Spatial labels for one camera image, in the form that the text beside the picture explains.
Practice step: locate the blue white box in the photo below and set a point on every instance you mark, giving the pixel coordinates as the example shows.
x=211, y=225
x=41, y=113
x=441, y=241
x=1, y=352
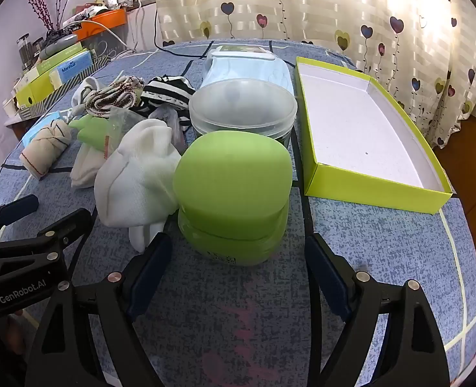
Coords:
x=74, y=64

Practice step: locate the clear round plastic container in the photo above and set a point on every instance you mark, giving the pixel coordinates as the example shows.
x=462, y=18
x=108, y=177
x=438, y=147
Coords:
x=242, y=105

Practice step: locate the brown striped sock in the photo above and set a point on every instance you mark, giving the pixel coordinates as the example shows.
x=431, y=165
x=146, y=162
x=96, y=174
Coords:
x=112, y=96

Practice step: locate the lime green cardboard box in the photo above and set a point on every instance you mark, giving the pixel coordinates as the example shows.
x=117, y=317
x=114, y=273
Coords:
x=355, y=129

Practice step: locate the grey device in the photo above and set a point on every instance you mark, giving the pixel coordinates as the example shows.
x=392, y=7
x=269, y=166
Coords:
x=58, y=44

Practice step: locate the green sock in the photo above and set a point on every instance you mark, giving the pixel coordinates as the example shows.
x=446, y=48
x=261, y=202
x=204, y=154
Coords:
x=90, y=131

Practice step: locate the lime green round container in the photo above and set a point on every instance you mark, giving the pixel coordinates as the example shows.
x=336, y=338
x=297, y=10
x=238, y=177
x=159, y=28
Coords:
x=229, y=185

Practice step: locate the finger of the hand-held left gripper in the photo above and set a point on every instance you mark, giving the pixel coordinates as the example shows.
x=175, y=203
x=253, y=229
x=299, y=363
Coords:
x=20, y=205
x=74, y=219

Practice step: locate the black striped box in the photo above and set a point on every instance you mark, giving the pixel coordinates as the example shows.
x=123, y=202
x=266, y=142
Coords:
x=48, y=98

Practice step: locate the wooden side table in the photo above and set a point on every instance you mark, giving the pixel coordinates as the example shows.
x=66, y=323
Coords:
x=14, y=129

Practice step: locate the blue face mask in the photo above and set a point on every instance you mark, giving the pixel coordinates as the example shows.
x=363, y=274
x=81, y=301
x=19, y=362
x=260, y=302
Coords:
x=30, y=135

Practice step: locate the black white striped sock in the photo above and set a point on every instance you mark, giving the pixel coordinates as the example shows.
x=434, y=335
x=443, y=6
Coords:
x=165, y=90

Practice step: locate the white cup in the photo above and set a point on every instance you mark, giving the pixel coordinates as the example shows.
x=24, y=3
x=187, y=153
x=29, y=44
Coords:
x=8, y=107

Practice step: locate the light blue wet wipes pack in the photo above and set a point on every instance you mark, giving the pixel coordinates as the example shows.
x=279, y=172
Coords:
x=242, y=68

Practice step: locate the lime green storage box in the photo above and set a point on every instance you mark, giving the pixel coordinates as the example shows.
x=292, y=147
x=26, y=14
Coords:
x=32, y=92

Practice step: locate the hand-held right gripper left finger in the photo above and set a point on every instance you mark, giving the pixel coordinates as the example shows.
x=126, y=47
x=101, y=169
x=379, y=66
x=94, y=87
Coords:
x=153, y=266

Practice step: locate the orange shelf tray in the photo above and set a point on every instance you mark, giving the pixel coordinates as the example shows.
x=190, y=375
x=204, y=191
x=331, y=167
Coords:
x=100, y=24

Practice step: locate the clear plastic bag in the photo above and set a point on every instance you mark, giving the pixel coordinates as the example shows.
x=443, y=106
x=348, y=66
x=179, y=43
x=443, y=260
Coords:
x=121, y=123

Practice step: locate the glass jar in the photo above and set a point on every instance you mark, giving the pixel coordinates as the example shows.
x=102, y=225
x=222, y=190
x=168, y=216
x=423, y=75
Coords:
x=25, y=50

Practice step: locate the beige red-striped sock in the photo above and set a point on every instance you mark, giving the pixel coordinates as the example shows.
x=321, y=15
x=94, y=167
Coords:
x=46, y=145

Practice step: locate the grey white sock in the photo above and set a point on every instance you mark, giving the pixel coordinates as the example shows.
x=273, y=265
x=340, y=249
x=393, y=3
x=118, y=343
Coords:
x=82, y=92

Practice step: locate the blue plaid bed sheet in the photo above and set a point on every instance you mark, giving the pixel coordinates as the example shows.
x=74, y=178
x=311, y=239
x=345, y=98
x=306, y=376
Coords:
x=383, y=242

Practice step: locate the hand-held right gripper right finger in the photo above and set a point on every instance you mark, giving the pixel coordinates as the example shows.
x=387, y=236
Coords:
x=322, y=270

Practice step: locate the heart print curtain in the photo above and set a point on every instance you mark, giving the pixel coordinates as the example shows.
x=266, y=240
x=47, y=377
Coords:
x=322, y=8

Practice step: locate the purple dried branches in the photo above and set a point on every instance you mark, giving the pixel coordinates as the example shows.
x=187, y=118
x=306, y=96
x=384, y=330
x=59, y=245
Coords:
x=40, y=4

